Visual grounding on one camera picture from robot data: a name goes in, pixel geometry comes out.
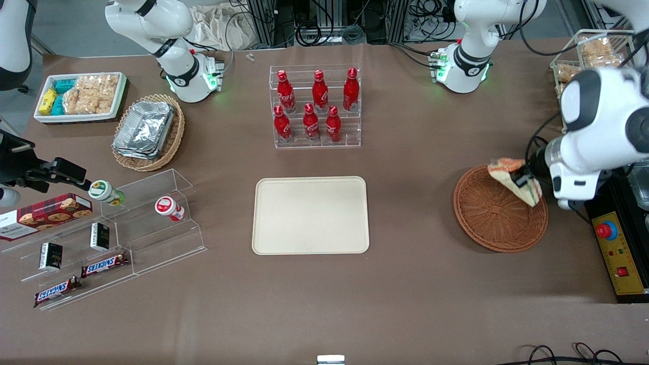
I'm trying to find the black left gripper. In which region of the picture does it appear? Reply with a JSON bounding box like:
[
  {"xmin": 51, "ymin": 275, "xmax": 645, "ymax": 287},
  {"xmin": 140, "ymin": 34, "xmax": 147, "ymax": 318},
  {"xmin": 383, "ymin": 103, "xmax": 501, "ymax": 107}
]
[{"xmin": 511, "ymin": 144, "xmax": 553, "ymax": 189}]

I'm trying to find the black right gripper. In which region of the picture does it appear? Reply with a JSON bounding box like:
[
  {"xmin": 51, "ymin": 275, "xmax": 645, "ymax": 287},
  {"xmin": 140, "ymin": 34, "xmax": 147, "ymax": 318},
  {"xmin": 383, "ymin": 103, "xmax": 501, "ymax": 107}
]
[{"xmin": 0, "ymin": 130, "xmax": 93, "ymax": 192}]

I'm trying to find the plastic sandwich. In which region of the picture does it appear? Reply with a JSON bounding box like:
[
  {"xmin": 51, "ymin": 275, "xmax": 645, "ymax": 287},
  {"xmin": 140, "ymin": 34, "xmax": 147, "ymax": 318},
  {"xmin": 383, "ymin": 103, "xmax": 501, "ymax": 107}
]
[{"xmin": 488, "ymin": 158, "xmax": 544, "ymax": 208}]

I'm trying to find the round brown wicker basket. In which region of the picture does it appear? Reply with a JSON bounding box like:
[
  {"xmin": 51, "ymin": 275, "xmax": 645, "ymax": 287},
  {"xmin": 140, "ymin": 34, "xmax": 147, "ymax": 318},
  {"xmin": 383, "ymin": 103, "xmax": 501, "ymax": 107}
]
[{"xmin": 453, "ymin": 165, "xmax": 549, "ymax": 253}]

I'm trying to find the aluminium foil tray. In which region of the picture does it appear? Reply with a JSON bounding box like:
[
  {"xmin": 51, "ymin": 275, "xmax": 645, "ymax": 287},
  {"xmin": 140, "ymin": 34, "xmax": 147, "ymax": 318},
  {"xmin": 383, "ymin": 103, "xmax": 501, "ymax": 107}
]
[{"xmin": 113, "ymin": 101, "xmax": 175, "ymax": 160}]

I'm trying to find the oval light wicker basket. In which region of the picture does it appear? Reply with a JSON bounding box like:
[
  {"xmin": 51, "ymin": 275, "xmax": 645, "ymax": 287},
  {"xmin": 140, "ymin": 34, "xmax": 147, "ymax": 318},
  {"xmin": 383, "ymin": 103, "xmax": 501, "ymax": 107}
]
[{"xmin": 112, "ymin": 94, "xmax": 186, "ymax": 172}]

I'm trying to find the cream rectangular tray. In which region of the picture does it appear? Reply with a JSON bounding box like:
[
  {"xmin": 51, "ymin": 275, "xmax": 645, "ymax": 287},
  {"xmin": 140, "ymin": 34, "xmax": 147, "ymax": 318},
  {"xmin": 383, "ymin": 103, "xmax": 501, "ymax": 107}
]
[{"xmin": 252, "ymin": 176, "xmax": 370, "ymax": 255}]

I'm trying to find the green sunflower cup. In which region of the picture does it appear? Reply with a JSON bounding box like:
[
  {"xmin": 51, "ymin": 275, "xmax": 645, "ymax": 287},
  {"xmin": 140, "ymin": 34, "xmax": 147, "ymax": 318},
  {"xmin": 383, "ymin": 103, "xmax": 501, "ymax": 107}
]
[{"xmin": 89, "ymin": 180, "xmax": 125, "ymax": 207}]

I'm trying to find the red tartan cookie box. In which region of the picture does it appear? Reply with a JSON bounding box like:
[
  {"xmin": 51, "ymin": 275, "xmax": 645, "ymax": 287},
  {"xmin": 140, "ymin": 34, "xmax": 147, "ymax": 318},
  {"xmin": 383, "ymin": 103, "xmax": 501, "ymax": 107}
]
[{"xmin": 0, "ymin": 193, "xmax": 93, "ymax": 242}]

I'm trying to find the small black box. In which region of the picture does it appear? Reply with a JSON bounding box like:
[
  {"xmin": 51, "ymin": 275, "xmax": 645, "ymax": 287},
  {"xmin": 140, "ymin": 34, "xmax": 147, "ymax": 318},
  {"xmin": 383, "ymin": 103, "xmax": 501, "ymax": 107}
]
[
  {"xmin": 90, "ymin": 222, "xmax": 111, "ymax": 251},
  {"xmin": 40, "ymin": 242, "xmax": 63, "ymax": 271}
]

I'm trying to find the clear bag of rice crackers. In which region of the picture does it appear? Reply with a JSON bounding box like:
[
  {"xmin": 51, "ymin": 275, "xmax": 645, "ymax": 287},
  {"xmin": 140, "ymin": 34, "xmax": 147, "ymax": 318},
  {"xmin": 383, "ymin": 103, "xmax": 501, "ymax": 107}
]
[
  {"xmin": 63, "ymin": 87, "xmax": 83, "ymax": 115},
  {"xmin": 557, "ymin": 63, "xmax": 581, "ymax": 85},
  {"xmin": 581, "ymin": 36, "xmax": 623, "ymax": 69},
  {"xmin": 77, "ymin": 75, "xmax": 120, "ymax": 115}
]

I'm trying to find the white rectangular bin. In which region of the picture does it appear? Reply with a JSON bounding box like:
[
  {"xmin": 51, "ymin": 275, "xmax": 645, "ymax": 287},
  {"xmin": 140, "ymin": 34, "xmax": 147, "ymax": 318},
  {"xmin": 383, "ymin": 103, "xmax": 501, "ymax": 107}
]
[{"xmin": 33, "ymin": 72, "xmax": 128, "ymax": 125}]

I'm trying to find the brown snickers bar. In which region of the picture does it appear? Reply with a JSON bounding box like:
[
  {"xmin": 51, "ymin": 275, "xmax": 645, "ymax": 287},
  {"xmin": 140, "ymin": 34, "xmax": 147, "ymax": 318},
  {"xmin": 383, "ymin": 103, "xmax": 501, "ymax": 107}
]
[
  {"xmin": 33, "ymin": 276, "xmax": 82, "ymax": 308},
  {"xmin": 81, "ymin": 252, "xmax": 130, "ymax": 278}
]

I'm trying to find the clear acrylic stepped shelf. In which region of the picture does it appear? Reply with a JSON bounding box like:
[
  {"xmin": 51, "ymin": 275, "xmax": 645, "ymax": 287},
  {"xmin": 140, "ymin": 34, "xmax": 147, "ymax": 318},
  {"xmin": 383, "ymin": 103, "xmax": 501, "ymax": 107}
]
[
  {"xmin": 99, "ymin": 169, "xmax": 207, "ymax": 277},
  {"xmin": 0, "ymin": 200, "xmax": 136, "ymax": 311}
]

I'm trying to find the red lidded cup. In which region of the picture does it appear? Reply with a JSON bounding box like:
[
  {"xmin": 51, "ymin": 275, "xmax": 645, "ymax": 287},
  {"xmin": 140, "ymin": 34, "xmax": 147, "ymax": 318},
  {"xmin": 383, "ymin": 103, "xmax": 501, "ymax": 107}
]
[{"xmin": 155, "ymin": 196, "xmax": 186, "ymax": 222}]

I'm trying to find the black box with metal plate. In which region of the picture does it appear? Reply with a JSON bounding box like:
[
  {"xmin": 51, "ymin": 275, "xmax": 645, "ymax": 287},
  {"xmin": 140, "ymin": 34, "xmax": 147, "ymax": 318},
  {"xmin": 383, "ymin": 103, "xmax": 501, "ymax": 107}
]
[{"xmin": 629, "ymin": 162, "xmax": 649, "ymax": 211}]

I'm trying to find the yellow emergency stop control box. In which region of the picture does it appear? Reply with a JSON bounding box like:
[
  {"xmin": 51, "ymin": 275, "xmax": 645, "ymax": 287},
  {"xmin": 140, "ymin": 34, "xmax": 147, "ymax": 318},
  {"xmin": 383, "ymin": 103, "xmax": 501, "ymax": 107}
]
[{"xmin": 591, "ymin": 210, "xmax": 649, "ymax": 304}]

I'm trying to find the clear acrylic bottle rack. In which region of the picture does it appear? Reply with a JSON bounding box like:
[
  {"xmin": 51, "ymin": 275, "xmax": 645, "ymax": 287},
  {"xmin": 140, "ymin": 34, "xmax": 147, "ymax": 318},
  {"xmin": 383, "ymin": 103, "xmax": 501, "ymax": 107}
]
[{"xmin": 269, "ymin": 65, "xmax": 362, "ymax": 149}]

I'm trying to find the red cola bottle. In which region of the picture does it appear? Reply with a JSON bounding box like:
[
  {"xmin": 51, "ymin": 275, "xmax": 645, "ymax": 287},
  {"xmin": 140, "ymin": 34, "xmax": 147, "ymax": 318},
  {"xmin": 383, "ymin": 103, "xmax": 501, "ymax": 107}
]
[
  {"xmin": 303, "ymin": 103, "xmax": 320, "ymax": 141},
  {"xmin": 273, "ymin": 105, "xmax": 292, "ymax": 142},
  {"xmin": 343, "ymin": 67, "xmax": 360, "ymax": 112},
  {"xmin": 276, "ymin": 70, "xmax": 296, "ymax": 113},
  {"xmin": 312, "ymin": 70, "xmax": 329, "ymax": 113},
  {"xmin": 326, "ymin": 105, "xmax": 343, "ymax": 142}
]

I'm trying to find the beige crumpled bag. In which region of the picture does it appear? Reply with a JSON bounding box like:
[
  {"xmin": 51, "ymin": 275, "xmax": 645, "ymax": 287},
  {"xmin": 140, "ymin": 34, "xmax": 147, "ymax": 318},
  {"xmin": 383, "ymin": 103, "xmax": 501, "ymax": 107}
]
[{"xmin": 190, "ymin": 4, "xmax": 259, "ymax": 51}]

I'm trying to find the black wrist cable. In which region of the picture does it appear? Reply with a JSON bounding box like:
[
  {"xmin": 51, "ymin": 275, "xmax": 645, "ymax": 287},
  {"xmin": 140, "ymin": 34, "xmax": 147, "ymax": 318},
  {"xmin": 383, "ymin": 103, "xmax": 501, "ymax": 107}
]
[{"xmin": 525, "ymin": 114, "xmax": 563, "ymax": 168}]

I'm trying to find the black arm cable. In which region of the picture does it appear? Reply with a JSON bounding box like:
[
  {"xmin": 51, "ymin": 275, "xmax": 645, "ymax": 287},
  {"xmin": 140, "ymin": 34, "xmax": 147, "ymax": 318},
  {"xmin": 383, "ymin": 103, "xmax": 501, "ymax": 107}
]
[{"xmin": 517, "ymin": 0, "xmax": 584, "ymax": 56}]

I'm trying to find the black floor cable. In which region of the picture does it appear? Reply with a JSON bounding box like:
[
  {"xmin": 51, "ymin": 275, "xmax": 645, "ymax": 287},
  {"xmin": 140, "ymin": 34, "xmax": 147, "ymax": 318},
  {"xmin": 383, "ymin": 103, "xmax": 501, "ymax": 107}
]
[{"xmin": 499, "ymin": 343, "xmax": 632, "ymax": 365}]

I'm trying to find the black base cable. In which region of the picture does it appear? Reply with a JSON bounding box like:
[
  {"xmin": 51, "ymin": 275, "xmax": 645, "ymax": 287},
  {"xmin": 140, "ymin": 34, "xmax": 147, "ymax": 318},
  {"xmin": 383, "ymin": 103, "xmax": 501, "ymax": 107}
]
[{"xmin": 389, "ymin": 42, "xmax": 439, "ymax": 69}]

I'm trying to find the white wire basket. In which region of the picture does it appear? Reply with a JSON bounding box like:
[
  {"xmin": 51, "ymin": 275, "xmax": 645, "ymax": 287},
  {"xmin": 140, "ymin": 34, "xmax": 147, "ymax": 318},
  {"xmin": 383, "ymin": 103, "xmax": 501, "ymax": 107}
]
[{"xmin": 550, "ymin": 29, "xmax": 637, "ymax": 97}]

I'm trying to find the black aluminium frame post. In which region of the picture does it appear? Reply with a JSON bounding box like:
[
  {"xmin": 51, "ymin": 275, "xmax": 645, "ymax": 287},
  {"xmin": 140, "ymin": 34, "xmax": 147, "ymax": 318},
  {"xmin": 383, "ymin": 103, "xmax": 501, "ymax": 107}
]
[
  {"xmin": 366, "ymin": 0, "xmax": 406, "ymax": 44},
  {"xmin": 248, "ymin": 0, "xmax": 284, "ymax": 49}
]

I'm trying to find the grey coiled cable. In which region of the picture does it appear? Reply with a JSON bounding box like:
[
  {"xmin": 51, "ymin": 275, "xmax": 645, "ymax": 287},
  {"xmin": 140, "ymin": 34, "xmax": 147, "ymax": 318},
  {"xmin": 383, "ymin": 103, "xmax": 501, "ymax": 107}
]
[{"xmin": 342, "ymin": 24, "xmax": 366, "ymax": 44}]

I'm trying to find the black coiled cable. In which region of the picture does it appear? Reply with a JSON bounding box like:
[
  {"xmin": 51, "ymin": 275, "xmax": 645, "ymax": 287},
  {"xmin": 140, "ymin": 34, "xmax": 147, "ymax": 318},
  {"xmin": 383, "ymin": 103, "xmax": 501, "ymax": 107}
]
[{"xmin": 295, "ymin": 20, "xmax": 325, "ymax": 46}]

